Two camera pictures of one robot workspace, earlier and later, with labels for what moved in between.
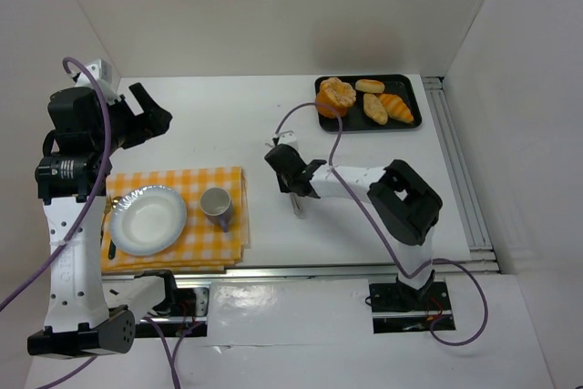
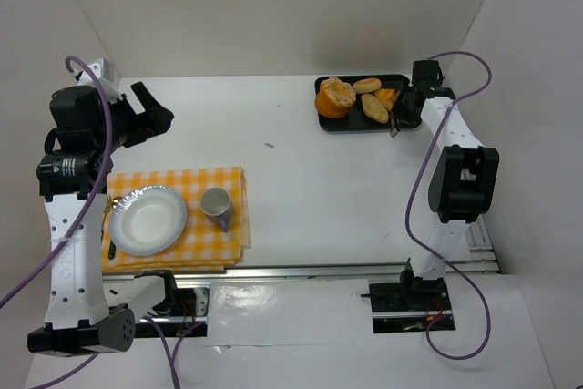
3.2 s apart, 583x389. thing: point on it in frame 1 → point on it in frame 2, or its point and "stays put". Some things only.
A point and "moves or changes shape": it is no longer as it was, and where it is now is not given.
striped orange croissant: (396, 107) moves or changes shape
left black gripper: (132, 117) stays put
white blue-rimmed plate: (147, 220) stays put
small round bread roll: (370, 86) stays put
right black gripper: (288, 179) → (411, 100)
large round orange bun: (334, 97) stays put
